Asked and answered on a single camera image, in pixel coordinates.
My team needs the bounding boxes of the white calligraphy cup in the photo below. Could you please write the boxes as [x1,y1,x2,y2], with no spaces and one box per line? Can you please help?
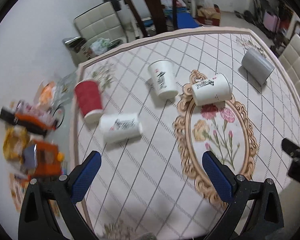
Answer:
[191,73,232,106]
[148,59,178,100]
[99,113,143,144]

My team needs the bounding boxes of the red ribbed paper cup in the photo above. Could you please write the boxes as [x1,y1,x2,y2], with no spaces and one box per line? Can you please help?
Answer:
[74,79,104,124]

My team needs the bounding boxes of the colourful illustrated booklet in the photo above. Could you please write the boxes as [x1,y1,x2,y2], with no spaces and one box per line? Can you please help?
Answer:
[9,173,29,212]

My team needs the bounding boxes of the orange box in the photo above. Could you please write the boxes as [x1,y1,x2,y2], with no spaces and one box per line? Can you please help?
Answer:
[21,140,62,179]

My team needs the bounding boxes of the yellow bottle cap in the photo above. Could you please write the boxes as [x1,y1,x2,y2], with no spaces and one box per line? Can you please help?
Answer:
[57,152,65,162]

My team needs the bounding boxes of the yellow plastic bag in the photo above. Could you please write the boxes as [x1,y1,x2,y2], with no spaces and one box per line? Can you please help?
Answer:
[2,127,30,161]

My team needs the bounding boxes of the cream padded chair right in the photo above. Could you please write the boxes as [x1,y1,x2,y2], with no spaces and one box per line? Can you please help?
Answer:
[279,34,300,97]

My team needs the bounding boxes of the cream padded chair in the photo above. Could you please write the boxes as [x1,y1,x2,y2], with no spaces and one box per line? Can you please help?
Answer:
[279,34,300,97]
[73,2,128,56]

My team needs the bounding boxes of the orange white snack packet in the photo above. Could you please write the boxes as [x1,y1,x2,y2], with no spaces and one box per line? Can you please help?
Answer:
[15,100,57,130]

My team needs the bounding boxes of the black bottle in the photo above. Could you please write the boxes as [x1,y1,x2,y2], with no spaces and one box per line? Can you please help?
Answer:
[0,107,58,137]

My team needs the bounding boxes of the floral patterned tablecloth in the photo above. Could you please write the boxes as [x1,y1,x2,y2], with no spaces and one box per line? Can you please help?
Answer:
[70,27,300,239]

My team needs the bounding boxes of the clear glass tray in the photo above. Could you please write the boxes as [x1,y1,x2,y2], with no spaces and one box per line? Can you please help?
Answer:
[52,72,77,108]

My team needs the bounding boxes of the pink suitcase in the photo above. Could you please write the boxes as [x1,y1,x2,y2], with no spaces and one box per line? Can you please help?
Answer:
[263,10,280,33]

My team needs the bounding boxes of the cream padded chair back left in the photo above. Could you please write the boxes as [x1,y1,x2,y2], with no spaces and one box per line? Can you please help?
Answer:
[73,2,128,56]

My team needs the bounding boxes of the dark wooden chair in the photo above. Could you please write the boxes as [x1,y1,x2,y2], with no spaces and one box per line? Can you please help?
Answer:
[125,0,178,37]

